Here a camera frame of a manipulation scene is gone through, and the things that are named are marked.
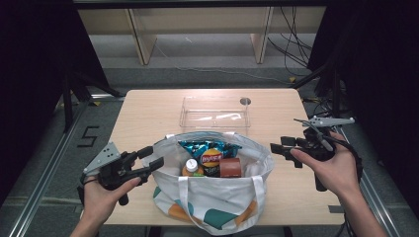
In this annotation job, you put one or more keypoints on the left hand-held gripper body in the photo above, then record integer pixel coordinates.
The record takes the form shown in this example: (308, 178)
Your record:
(105, 164)

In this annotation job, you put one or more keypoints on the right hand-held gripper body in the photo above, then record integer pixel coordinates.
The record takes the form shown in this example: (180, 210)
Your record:
(318, 144)

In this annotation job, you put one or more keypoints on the orange drink bottle white cap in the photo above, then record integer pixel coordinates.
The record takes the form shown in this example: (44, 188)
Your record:
(191, 164)

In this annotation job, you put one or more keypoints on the blue chips bag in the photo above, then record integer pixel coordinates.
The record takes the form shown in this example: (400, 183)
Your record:
(197, 148)

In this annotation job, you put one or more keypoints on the brown drink carton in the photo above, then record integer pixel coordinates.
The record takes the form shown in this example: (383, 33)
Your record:
(230, 167)

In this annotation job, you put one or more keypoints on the clear plastic bin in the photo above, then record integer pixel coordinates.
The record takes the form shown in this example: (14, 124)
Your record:
(197, 115)

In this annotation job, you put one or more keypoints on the white patterned tote bag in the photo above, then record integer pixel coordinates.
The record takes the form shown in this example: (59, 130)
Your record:
(214, 194)

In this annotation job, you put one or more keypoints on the person's right hand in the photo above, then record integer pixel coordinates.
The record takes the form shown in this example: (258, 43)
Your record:
(339, 174)

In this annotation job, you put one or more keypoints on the person's left hand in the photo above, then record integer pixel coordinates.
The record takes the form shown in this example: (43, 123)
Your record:
(99, 200)

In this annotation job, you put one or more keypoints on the black metal stand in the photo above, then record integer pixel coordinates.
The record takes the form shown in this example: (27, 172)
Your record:
(335, 95)
(67, 105)

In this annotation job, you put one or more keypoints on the grey tape strip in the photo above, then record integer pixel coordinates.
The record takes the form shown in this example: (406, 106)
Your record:
(336, 209)

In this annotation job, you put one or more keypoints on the black curtain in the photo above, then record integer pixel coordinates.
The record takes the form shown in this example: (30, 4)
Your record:
(33, 65)
(378, 65)

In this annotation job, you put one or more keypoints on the aluminium floor rail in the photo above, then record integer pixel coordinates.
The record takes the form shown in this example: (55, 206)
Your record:
(42, 184)
(378, 204)

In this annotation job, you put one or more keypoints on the beige wooden desk frame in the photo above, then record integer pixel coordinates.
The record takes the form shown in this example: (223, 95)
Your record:
(145, 42)

